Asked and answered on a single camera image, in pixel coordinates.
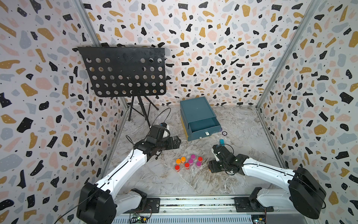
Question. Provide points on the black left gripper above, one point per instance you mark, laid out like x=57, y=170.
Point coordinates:
x=176, y=143

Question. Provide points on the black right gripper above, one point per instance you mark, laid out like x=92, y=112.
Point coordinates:
x=211, y=165

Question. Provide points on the teal drawer cabinet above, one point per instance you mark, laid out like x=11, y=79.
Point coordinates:
x=198, y=119

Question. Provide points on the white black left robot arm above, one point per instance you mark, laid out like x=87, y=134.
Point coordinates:
x=97, y=201

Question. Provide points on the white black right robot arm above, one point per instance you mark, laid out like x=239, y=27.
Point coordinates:
x=296, y=189

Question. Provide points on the green circuit board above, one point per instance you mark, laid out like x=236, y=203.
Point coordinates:
x=138, y=219

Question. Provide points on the black perforated music stand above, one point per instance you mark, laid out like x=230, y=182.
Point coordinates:
x=126, y=72

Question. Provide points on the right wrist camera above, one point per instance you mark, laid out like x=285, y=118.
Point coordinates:
x=219, y=148

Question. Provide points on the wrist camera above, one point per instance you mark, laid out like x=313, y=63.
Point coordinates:
x=160, y=131
x=219, y=148

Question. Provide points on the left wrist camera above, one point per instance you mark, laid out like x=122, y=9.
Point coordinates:
x=160, y=131

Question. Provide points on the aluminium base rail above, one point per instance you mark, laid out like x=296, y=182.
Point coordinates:
x=212, y=210

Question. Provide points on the aluminium corner post left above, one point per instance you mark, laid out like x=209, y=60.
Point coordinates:
x=79, y=6

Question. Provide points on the aluminium corner post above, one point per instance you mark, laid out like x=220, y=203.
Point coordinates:
x=312, y=7
x=79, y=6

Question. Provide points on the aluminium corner post right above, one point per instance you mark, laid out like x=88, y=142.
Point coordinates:
x=312, y=7

